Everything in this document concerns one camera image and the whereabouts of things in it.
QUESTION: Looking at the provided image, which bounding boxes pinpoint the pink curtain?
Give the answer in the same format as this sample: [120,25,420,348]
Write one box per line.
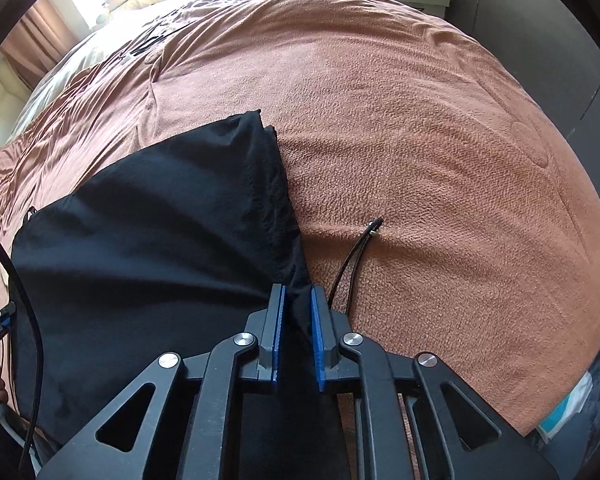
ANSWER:
[0,0,83,93]

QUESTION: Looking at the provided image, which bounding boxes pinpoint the light blue fitted sheet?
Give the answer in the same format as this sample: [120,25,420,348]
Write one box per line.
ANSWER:
[534,370,597,442]

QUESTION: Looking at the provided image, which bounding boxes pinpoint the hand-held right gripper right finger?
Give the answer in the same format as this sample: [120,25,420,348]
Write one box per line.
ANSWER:
[310,285,561,480]

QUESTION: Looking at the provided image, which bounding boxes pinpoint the beige bed sheet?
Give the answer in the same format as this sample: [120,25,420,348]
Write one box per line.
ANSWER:
[15,22,181,133]

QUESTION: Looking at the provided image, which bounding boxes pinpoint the brown fleece blanket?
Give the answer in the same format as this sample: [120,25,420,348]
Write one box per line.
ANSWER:
[0,0,600,441]

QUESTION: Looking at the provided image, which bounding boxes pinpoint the black pants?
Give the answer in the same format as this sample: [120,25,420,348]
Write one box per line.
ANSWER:
[10,110,385,480]

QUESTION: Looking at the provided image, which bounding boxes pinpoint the thick black gripper cable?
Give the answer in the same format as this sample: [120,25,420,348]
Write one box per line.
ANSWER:
[0,217,44,467]

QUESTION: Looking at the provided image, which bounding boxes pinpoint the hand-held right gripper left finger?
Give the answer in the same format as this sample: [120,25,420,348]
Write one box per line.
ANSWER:
[35,284,287,480]

